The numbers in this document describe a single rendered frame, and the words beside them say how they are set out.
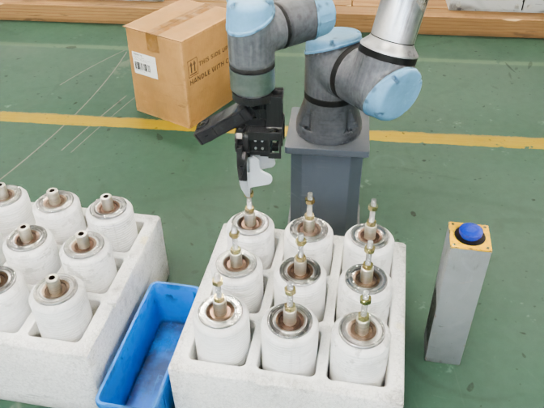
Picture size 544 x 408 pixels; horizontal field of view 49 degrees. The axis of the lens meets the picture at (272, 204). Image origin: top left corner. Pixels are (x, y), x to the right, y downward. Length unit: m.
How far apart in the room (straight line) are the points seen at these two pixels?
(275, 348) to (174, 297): 0.36
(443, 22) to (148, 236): 1.80
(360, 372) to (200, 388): 0.27
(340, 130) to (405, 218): 0.40
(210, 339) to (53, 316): 0.28
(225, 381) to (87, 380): 0.26
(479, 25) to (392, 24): 1.61
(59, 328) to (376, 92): 0.71
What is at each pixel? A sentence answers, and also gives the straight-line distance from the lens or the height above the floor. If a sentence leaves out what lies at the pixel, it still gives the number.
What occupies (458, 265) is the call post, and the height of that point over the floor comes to 0.27.
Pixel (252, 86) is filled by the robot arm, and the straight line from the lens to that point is 0.99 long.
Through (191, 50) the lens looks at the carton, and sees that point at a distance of 1.92.
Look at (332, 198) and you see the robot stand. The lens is 1.41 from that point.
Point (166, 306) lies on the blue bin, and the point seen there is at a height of 0.05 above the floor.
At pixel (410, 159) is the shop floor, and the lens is 1.87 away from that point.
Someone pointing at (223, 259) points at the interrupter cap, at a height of 0.25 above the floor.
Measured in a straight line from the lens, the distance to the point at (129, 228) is 1.28.
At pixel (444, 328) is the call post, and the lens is 1.23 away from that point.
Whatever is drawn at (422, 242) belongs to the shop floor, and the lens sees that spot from 1.57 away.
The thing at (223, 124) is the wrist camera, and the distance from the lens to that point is 1.04.
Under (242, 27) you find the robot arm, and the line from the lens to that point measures 0.95.
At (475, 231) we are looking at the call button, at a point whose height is 0.33.
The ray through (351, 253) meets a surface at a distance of 1.16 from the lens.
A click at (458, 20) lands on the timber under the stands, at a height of 0.07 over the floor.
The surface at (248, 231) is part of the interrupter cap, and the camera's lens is 1.17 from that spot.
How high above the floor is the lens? 1.01
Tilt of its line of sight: 38 degrees down
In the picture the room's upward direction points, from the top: 1 degrees counter-clockwise
